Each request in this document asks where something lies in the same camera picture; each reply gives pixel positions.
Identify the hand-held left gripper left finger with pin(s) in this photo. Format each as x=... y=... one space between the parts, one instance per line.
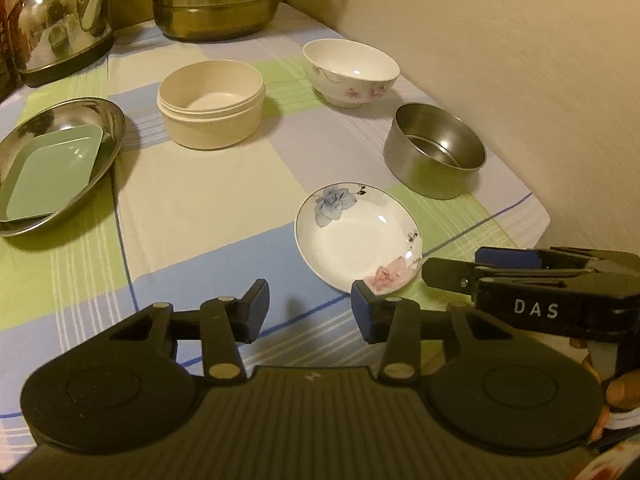
x=258 y=310

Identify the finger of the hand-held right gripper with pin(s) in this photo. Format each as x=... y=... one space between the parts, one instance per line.
x=505 y=257
x=445 y=275

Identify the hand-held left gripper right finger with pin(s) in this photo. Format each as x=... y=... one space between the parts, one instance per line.
x=361 y=312

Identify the small floral ceramic plate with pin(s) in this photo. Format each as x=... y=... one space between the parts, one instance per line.
x=350 y=240

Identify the stainless steel bowl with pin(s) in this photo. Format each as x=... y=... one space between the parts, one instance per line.
x=430 y=160

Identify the cream plastic bowl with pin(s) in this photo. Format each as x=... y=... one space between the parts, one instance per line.
x=210 y=120

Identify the white floral ceramic bowl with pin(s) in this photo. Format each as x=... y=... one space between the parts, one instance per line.
x=345 y=85

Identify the green square plate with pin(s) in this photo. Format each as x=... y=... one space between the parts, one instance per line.
x=45 y=175

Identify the round stainless steel plate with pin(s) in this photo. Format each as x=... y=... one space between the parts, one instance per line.
x=60 y=115

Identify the person's right hand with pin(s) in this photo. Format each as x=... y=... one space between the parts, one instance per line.
x=622 y=392

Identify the checked tablecloth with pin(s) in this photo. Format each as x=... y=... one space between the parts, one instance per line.
x=200 y=195

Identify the red patterned cloth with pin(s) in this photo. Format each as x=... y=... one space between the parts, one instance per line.
x=617 y=462

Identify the stainless steel steamer pot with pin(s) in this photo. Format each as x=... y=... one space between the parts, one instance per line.
x=215 y=10

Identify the stainless steel kettle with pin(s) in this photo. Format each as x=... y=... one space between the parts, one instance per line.
x=55 y=25

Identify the cooking oil bottle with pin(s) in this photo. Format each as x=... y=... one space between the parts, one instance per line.
x=5 y=45

